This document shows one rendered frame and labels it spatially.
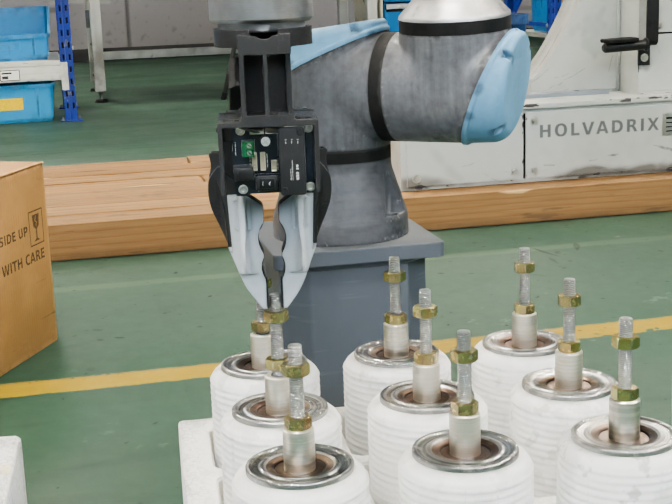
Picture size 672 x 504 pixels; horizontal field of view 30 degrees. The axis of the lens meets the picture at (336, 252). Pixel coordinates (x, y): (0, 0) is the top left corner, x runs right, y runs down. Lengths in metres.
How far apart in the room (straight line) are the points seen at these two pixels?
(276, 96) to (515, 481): 0.32
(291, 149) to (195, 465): 0.33
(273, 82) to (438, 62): 0.40
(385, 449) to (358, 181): 0.42
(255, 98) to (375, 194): 0.46
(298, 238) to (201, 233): 1.81
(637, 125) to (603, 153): 0.11
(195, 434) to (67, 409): 0.66
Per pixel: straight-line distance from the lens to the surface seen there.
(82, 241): 2.72
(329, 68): 1.32
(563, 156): 3.01
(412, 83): 1.29
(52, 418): 1.78
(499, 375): 1.11
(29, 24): 5.88
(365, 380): 1.09
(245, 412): 0.98
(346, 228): 1.33
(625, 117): 3.06
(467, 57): 1.27
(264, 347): 1.09
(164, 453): 1.61
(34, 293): 2.06
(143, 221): 2.72
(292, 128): 0.88
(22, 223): 2.02
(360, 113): 1.31
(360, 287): 1.34
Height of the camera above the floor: 0.59
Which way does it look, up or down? 13 degrees down
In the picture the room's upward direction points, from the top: 2 degrees counter-clockwise
